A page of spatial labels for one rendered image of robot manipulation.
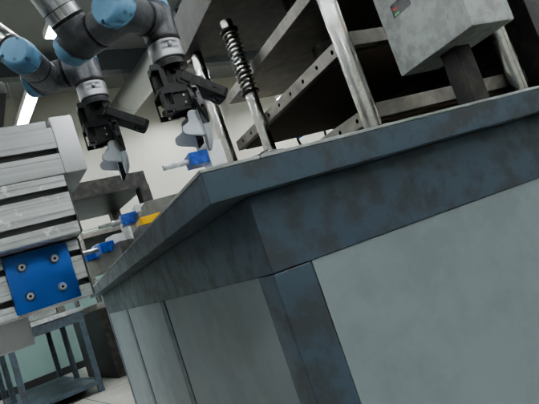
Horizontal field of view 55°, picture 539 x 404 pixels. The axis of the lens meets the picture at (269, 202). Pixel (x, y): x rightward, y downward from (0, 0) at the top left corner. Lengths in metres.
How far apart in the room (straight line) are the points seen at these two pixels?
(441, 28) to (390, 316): 1.04
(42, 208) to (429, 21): 1.15
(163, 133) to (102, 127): 8.28
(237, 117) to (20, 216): 9.75
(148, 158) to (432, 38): 8.09
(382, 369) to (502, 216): 0.28
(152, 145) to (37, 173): 8.69
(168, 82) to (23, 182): 0.44
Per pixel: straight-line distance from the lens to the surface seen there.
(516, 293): 0.78
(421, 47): 1.60
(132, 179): 6.07
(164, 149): 9.54
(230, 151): 2.67
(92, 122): 1.38
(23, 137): 0.84
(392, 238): 0.66
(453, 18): 1.52
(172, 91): 1.12
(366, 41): 1.81
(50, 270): 0.83
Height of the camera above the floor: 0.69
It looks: 5 degrees up
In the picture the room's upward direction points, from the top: 19 degrees counter-clockwise
